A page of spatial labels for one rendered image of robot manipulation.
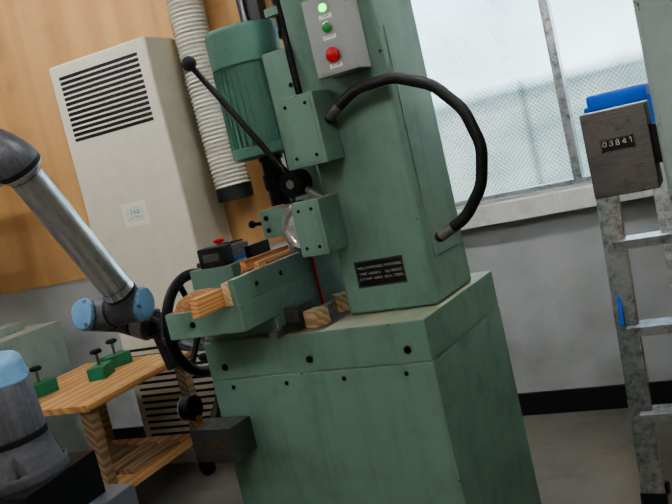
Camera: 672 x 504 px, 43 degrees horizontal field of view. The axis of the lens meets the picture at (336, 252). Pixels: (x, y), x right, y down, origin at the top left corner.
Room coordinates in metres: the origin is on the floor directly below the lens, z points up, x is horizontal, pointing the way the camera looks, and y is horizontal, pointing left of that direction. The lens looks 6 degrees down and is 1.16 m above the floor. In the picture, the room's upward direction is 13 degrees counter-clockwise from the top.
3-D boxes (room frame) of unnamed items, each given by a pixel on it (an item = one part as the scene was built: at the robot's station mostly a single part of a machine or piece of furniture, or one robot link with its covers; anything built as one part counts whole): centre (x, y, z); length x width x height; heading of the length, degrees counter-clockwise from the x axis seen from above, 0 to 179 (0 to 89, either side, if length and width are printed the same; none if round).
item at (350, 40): (1.79, -0.10, 1.40); 0.10 x 0.06 x 0.16; 60
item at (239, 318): (2.10, 0.21, 0.87); 0.61 x 0.30 x 0.06; 150
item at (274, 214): (2.06, 0.09, 1.03); 0.14 x 0.07 x 0.09; 60
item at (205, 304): (1.96, 0.17, 0.92); 0.56 x 0.02 x 0.04; 150
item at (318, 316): (1.87, 0.07, 0.82); 0.04 x 0.04 x 0.04; 41
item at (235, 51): (2.07, 0.10, 1.35); 0.18 x 0.18 x 0.31
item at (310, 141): (1.83, -0.01, 1.22); 0.09 x 0.08 x 0.15; 60
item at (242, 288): (2.03, 0.08, 0.93); 0.60 x 0.02 x 0.06; 150
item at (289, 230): (1.90, 0.05, 1.02); 0.12 x 0.03 x 0.12; 60
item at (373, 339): (2.01, 0.00, 0.76); 0.57 x 0.45 x 0.09; 60
